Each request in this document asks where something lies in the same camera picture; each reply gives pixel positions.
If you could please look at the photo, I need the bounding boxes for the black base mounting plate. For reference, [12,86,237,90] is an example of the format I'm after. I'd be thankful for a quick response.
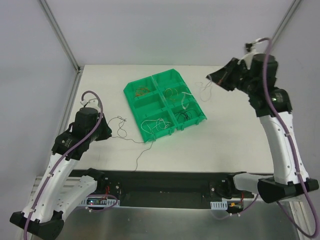
[82,169,258,208]

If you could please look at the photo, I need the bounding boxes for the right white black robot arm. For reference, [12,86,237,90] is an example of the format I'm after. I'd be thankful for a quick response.
[206,53,319,204]

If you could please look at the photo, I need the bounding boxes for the green plastic bin left column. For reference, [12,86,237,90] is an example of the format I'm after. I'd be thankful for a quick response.
[123,76,175,142]

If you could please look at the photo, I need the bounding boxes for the white cable duct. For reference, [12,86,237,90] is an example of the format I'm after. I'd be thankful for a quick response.
[210,200,228,211]
[78,197,120,208]

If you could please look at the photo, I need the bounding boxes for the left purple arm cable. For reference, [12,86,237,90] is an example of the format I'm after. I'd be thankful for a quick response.
[23,90,119,240]

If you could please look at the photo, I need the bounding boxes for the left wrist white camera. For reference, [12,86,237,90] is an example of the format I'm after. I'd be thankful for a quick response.
[80,98,99,107]

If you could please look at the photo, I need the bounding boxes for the right white cable duct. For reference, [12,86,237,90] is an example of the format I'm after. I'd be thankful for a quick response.
[210,200,228,211]

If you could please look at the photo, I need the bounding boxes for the orange wire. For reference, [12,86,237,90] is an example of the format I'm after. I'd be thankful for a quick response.
[163,87,180,104]

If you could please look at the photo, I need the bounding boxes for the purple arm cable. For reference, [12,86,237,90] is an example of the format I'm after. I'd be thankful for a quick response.
[214,37,318,237]
[23,90,119,240]

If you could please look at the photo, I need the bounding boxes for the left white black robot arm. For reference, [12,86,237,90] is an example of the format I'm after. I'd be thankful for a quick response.
[9,107,112,240]

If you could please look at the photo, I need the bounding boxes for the wrist white camera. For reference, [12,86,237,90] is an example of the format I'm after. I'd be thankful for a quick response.
[80,98,99,107]
[239,38,262,70]

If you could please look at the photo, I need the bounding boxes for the left white cable duct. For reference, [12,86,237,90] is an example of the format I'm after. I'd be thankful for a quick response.
[78,197,120,208]

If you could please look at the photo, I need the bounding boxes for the green plastic bin column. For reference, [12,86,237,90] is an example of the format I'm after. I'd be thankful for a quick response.
[151,69,207,131]
[123,76,175,142]

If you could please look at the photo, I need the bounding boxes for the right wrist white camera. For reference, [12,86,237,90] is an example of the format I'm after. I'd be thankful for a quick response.
[239,38,262,70]

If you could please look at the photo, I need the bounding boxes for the green plastic bin right column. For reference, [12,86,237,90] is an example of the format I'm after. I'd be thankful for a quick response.
[151,69,207,131]

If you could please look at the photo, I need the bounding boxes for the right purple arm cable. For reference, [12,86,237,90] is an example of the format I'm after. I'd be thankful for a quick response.
[214,37,318,237]

